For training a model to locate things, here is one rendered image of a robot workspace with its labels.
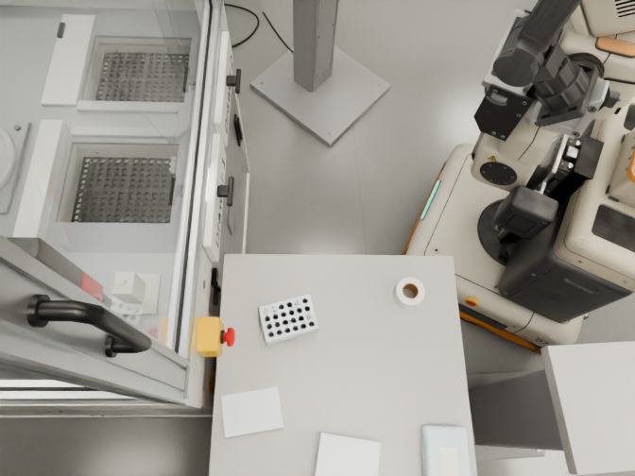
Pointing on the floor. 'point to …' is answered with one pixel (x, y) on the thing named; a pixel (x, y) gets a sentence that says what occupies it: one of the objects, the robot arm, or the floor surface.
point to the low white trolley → (341, 360)
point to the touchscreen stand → (319, 76)
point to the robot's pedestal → (560, 409)
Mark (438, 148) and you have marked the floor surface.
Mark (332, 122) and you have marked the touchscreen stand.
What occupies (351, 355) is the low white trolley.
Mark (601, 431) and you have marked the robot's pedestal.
